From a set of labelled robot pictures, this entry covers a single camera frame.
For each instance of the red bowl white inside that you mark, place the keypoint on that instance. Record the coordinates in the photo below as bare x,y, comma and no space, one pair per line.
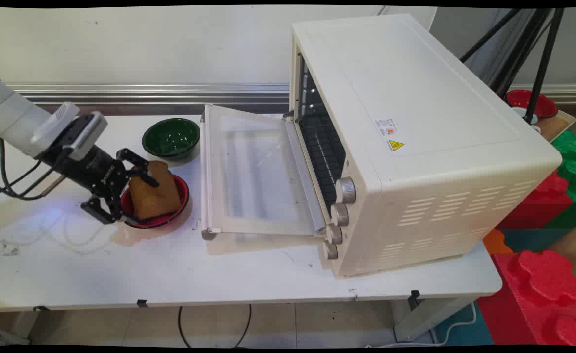
543,104

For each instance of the green enamel bowl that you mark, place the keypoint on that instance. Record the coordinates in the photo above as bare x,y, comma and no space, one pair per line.
171,137

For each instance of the wooden tray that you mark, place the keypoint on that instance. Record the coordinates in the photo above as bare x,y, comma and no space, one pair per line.
555,125

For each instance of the brown bread slice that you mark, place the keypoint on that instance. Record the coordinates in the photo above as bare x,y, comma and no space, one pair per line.
158,196

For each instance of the cream toaster oven body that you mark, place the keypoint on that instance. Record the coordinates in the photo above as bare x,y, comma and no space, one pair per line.
415,122

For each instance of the orange foam block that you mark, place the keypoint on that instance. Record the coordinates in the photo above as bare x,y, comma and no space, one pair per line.
495,242

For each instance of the white cup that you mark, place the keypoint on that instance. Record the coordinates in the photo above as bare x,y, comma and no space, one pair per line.
519,112

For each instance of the black tripod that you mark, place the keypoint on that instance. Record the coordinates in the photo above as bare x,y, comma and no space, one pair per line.
543,63

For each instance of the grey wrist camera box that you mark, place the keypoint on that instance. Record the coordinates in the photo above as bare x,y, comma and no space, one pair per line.
89,135

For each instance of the red enamel bowl black rim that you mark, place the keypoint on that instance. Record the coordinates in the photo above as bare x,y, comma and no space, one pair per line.
182,193

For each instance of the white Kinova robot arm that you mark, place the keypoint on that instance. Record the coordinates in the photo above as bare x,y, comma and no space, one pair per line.
13,115

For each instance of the glass oven door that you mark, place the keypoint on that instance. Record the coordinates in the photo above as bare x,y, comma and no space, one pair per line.
253,171

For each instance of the teal floor mat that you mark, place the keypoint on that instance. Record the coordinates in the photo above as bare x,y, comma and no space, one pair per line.
464,331

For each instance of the blue foam block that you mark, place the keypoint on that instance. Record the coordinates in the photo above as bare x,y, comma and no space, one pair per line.
533,239

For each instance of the red foam block large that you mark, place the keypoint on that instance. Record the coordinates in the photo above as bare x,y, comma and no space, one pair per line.
538,294

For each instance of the black table clip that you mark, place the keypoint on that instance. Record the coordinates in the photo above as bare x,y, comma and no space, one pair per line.
415,297
41,309
142,303

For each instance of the aluminium wall rail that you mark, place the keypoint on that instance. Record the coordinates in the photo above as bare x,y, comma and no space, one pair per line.
145,93

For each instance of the white table leg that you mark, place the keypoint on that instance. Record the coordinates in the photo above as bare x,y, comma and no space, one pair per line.
415,321

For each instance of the green foam block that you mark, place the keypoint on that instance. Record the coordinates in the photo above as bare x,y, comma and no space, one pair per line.
572,162

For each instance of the silver oven knob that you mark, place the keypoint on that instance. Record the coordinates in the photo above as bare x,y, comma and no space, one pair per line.
339,214
330,250
334,234
346,190

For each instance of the red foam block small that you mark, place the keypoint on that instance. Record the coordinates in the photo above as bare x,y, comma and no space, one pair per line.
538,206

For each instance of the warning sticker label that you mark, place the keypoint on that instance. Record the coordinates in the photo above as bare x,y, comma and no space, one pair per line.
390,135

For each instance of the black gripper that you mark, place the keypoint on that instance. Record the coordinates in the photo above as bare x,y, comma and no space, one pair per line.
94,169

